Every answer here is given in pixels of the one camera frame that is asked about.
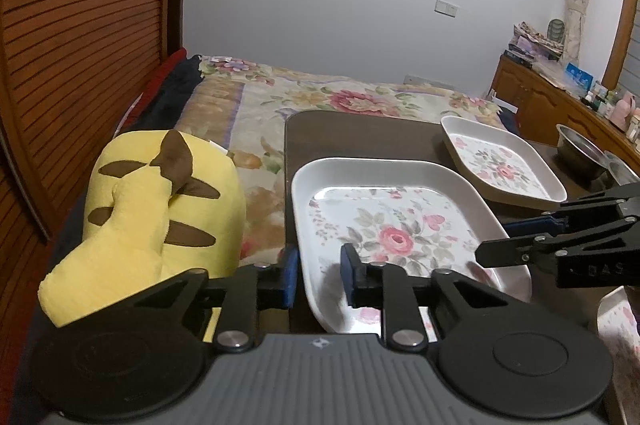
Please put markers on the dark navy cloth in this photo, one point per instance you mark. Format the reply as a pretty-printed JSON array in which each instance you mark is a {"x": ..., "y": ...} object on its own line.
[{"x": 175, "y": 95}]

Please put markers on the blue box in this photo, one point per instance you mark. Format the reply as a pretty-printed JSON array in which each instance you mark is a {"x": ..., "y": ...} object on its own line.
[{"x": 579, "y": 77}]

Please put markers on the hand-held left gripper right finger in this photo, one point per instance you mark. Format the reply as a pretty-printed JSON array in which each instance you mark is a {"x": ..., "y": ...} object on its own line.
[{"x": 347, "y": 275}]

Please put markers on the yellow plush toy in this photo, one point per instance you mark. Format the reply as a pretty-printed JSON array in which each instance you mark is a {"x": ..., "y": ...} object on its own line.
[{"x": 135, "y": 215}]

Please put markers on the grey window blinds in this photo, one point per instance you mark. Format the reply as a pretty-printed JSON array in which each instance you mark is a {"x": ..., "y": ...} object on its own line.
[{"x": 632, "y": 55}]

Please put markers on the white wall switch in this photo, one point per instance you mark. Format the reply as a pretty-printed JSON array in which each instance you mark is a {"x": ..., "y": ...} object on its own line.
[{"x": 446, "y": 7}]

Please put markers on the wooden window frame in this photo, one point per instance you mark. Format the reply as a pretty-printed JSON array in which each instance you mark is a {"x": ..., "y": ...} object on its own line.
[{"x": 620, "y": 30}]

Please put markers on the large steel bowl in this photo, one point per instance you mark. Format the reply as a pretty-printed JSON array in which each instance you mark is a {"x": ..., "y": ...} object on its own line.
[{"x": 622, "y": 170}]

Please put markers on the bundle of printed papers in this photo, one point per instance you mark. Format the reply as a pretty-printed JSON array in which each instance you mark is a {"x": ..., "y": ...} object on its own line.
[{"x": 535, "y": 40}]

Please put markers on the red pillow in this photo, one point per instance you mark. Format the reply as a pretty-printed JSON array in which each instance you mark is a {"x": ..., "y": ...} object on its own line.
[{"x": 157, "y": 75}]

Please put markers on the pink thermos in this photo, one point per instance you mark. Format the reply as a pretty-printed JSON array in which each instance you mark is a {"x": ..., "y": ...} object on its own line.
[{"x": 624, "y": 112}]

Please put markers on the floral cloth at right edge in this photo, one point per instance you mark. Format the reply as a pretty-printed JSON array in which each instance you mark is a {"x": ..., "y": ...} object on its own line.
[{"x": 622, "y": 325}]

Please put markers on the floral bed blanket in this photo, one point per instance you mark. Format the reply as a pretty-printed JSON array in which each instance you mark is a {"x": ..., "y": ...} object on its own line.
[{"x": 280, "y": 105}]

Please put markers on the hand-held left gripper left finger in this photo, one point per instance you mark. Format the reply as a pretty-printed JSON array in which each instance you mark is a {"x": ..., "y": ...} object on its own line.
[{"x": 289, "y": 277}]

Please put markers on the wooden cabinet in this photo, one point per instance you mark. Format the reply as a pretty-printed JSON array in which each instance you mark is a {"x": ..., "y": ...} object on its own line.
[{"x": 530, "y": 95}]

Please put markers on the large floral white plate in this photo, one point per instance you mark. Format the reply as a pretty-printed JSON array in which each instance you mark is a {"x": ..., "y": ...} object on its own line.
[{"x": 400, "y": 205}]

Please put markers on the medium floral white plate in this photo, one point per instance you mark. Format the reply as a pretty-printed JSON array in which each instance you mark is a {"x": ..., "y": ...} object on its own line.
[{"x": 500, "y": 165}]

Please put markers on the green hand fan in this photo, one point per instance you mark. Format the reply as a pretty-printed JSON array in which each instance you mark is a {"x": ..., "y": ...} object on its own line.
[{"x": 556, "y": 30}]

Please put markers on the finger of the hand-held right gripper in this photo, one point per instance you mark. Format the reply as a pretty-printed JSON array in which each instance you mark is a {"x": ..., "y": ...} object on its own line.
[
  {"x": 500, "y": 252},
  {"x": 540, "y": 222}
]

